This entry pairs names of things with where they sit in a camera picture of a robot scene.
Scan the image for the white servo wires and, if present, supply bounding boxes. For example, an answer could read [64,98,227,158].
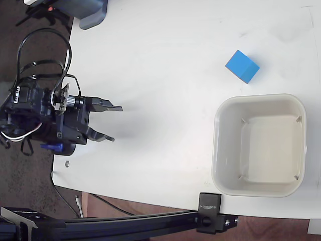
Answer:
[0,123,43,142]

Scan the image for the blue plastic clamp piece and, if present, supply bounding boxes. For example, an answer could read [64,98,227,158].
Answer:
[40,143,64,153]

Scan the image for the black looping round cable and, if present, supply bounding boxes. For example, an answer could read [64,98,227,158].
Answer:
[16,28,81,97]

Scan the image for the thin black floor cable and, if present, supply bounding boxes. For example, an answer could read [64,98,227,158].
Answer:
[51,171,137,218]

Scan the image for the gray stand base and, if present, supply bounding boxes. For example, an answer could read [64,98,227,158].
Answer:
[53,0,109,31]

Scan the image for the white square bowl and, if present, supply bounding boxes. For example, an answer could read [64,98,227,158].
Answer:
[211,93,308,198]

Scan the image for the white sheet corner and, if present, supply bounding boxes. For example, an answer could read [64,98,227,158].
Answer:
[307,217,321,235]

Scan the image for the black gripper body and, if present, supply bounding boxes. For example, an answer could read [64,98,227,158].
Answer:
[56,96,92,146]

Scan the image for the white cable plug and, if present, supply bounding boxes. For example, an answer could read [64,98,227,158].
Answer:
[75,195,84,218]

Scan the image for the black table clamp with print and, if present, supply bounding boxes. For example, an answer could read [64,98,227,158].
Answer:
[196,192,239,234]

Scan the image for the black flat ribbon cable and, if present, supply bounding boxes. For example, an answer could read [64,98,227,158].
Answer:
[17,59,66,81]

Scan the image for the gripper camera board with lens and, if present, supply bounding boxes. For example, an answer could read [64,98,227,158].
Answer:
[51,82,85,112]

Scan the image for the blue cube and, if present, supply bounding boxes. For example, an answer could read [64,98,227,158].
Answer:
[225,49,260,84]

